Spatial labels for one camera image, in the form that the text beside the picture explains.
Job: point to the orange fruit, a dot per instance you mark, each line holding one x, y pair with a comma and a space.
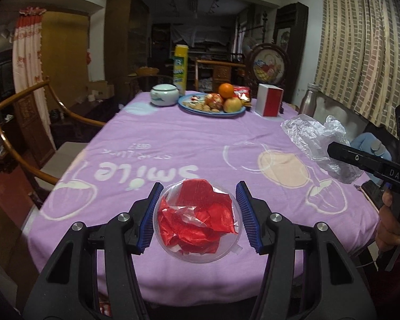
226, 90

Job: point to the dark wooden cabinet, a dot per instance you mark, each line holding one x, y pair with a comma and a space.
125, 43

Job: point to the yellow green tall can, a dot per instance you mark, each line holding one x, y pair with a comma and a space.
180, 68

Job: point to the person's right hand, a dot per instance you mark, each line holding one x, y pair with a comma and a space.
388, 230

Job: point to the red snack packet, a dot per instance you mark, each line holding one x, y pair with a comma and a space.
243, 93

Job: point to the steel water bottle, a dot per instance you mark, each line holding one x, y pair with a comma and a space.
309, 101

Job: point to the blue fruit plate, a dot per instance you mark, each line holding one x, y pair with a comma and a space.
194, 103

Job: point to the beige checked curtain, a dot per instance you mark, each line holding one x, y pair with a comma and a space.
359, 57

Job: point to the purple printed tablecloth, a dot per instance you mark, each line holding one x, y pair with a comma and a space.
144, 144

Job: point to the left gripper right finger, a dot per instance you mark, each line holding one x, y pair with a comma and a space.
332, 286

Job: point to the wooden armchair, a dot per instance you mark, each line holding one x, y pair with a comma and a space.
46, 165

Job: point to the yellow red apple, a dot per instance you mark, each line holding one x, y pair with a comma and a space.
232, 105

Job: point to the pomegranate fruit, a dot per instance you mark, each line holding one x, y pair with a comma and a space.
214, 101

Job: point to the clear bowl red scraps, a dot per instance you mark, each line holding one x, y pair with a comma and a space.
197, 221

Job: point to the white ceramic lidded jar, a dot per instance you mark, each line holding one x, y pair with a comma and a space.
164, 95

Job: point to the clear plastic bag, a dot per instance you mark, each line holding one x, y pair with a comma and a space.
313, 138

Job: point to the red white tissue box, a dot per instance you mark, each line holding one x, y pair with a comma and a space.
269, 100

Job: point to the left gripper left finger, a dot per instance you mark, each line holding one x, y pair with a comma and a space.
67, 286

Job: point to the blue cushioned chair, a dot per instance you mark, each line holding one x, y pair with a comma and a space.
368, 143

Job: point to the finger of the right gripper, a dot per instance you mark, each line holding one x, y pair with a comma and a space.
354, 157

